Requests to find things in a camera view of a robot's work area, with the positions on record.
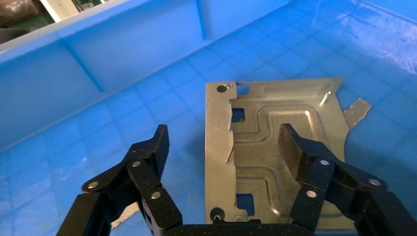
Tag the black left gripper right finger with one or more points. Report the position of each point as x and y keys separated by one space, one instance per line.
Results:
x=325 y=176

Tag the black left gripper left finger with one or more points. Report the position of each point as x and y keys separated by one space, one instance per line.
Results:
x=146 y=172

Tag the stamped sheet metal bracket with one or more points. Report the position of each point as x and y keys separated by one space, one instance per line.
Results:
x=254 y=156

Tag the grey tape strip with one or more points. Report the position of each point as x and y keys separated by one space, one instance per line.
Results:
x=125 y=216
x=356 y=112

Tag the blue plastic bin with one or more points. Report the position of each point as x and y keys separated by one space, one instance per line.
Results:
x=97 y=97

